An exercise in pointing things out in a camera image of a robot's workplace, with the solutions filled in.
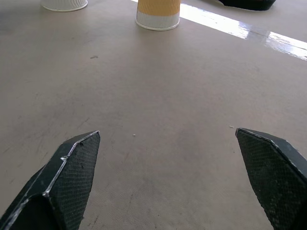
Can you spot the black rounded object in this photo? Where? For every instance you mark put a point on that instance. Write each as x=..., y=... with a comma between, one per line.
x=249, y=3

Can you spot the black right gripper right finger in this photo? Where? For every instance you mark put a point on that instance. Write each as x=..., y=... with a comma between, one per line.
x=275, y=172

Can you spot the white ribbed paper cup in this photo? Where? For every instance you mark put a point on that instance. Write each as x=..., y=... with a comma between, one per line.
x=64, y=4

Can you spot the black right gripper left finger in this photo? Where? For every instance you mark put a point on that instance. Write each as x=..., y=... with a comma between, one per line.
x=60, y=187

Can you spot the yellow and white paper cup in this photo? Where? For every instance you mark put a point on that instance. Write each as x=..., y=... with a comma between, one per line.
x=157, y=14

